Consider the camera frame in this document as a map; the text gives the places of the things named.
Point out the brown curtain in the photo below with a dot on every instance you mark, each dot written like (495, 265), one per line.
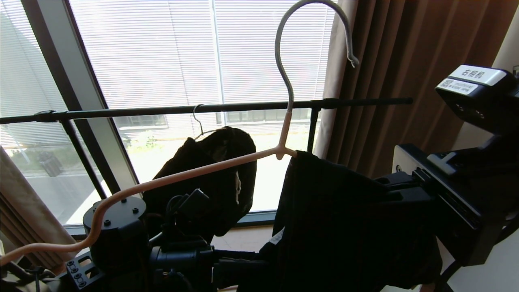
(24, 211)
(405, 61)

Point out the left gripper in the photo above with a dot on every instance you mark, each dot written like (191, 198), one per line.
(182, 267)

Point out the black clothes rack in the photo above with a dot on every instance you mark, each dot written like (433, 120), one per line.
(162, 109)

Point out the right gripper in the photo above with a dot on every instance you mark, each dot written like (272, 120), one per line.
(466, 211)

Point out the window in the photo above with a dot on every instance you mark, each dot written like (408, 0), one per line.
(61, 61)

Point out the heap of clothes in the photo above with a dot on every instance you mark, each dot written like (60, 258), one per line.
(344, 235)

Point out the black garment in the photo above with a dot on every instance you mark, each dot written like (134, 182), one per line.
(202, 190)

